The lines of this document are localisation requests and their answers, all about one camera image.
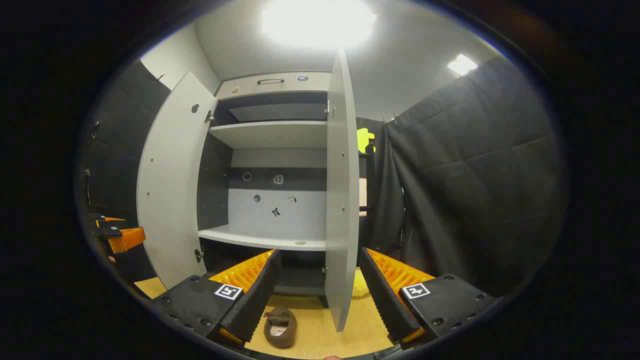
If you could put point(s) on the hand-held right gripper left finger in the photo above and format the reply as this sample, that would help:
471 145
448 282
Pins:
260 295

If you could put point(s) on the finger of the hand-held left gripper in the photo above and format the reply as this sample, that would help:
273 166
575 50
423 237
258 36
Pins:
127 240
107 220

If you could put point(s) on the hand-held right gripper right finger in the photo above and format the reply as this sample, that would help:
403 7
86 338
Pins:
382 300

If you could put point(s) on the brown fuzzy shoe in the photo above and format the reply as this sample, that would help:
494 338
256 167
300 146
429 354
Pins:
280 315

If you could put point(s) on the grey shoe cabinet door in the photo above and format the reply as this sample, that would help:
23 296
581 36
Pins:
170 175
342 200

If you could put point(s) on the grey shoe cabinet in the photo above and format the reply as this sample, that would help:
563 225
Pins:
270 135

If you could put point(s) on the yellow plush toy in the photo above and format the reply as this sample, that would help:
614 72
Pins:
360 287

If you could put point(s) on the black backdrop cloth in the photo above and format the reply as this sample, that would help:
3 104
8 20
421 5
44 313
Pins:
120 150
475 175

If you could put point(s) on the small ceiling light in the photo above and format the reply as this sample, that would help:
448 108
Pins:
461 65

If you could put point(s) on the large ceiling light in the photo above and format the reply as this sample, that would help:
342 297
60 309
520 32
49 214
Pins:
320 22

